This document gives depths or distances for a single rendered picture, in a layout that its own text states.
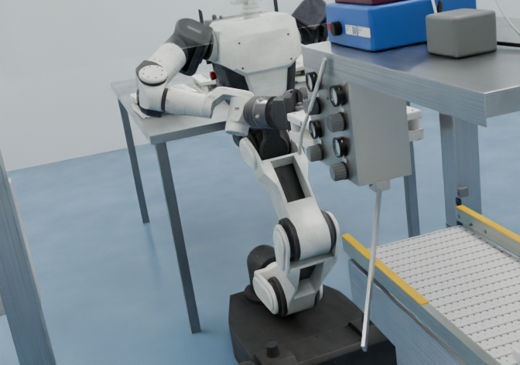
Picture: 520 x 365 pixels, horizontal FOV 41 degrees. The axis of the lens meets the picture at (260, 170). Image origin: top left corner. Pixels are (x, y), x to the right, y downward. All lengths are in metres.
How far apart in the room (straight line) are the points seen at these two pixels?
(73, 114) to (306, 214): 4.06
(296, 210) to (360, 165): 0.98
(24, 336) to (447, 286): 0.81
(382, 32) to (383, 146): 0.20
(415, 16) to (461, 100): 0.37
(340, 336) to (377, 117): 1.30
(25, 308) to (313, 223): 1.03
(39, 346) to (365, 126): 0.76
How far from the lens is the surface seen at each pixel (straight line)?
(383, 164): 1.25
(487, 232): 1.51
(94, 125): 6.06
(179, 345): 2.89
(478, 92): 0.84
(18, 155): 6.13
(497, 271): 1.39
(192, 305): 2.89
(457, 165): 1.59
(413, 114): 1.68
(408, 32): 1.22
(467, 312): 1.26
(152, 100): 1.97
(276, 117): 1.85
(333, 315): 2.58
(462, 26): 1.05
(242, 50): 2.18
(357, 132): 1.21
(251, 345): 2.47
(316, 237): 2.17
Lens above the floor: 1.44
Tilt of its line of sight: 17 degrees down
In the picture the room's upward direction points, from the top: 8 degrees counter-clockwise
